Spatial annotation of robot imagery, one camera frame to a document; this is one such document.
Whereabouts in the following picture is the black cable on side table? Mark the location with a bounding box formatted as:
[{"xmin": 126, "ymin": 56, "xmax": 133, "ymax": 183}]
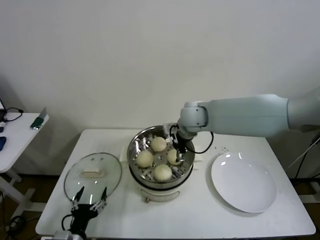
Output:
[{"xmin": 3, "ymin": 107, "xmax": 25, "ymax": 123}]

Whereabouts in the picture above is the white electric cooker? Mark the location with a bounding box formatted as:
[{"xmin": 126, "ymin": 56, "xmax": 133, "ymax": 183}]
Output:
[{"xmin": 128, "ymin": 162, "xmax": 195, "ymax": 204}]

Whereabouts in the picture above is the black floor cable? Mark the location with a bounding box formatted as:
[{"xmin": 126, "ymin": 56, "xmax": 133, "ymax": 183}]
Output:
[{"xmin": 6, "ymin": 215, "xmax": 27, "ymax": 235}]

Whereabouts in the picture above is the white side table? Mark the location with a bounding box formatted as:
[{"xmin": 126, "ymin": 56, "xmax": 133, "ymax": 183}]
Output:
[{"xmin": 0, "ymin": 112, "xmax": 50, "ymax": 218}]

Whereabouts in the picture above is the white hanging cable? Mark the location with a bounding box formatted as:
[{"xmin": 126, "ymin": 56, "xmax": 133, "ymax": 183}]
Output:
[{"xmin": 288, "ymin": 139, "xmax": 320, "ymax": 169}]

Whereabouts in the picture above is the green and white box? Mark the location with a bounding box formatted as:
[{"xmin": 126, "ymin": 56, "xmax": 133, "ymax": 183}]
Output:
[{"xmin": 29, "ymin": 107, "xmax": 48, "ymax": 131}]

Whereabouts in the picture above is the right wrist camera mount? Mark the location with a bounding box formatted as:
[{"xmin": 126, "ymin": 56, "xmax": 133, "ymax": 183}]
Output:
[{"xmin": 162, "ymin": 122, "xmax": 180, "ymax": 144}]

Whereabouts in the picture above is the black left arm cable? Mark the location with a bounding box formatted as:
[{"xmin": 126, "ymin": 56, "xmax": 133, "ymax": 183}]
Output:
[{"xmin": 61, "ymin": 214, "xmax": 75, "ymax": 231}]

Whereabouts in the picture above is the glass lid with white handle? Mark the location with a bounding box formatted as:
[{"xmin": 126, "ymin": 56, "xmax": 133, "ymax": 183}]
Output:
[{"xmin": 63, "ymin": 152, "xmax": 123, "ymax": 204}]

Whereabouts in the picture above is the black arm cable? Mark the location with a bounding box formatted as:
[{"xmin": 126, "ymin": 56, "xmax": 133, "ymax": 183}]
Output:
[
  {"xmin": 61, "ymin": 214, "xmax": 75, "ymax": 231},
  {"xmin": 192, "ymin": 131, "xmax": 215, "ymax": 154}
]

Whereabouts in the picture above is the steel steamer basket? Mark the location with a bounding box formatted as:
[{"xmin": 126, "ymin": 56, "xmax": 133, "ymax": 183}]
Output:
[{"xmin": 119, "ymin": 125, "xmax": 204, "ymax": 185}]

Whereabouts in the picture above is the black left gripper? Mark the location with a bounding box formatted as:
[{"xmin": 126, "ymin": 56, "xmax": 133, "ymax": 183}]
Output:
[{"xmin": 70, "ymin": 185, "xmax": 108, "ymax": 232}]

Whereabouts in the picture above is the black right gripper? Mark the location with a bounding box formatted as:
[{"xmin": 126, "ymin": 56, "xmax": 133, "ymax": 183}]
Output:
[{"xmin": 173, "ymin": 133, "xmax": 192, "ymax": 165}]

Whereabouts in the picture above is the white round plate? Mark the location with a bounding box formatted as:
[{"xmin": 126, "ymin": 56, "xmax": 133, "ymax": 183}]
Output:
[{"xmin": 210, "ymin": 151, "xmax": 278, "ymax": 214}]

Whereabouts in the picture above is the white steamed baozi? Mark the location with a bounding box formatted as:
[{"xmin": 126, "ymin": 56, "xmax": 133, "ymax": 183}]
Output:
[
  {"xmin": 136, "ymin": 150, "xmax": 154, "ymax": 169},
  {"xmin": 153, "ymin": 164, "xmax": 173, "ymax": 182},
  {"xmin": 166, "ymin": 149, "xmax": 183, "ymax": 166},
  {"xmin": 151, "ymin": 136, "xmax": 168, "ymax": 153}
]

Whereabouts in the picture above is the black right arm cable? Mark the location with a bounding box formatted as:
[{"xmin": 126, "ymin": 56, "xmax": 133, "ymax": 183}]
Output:
[{"xmin": 192, "ymin": 131, "xmax": 215, "ymax": 154}]

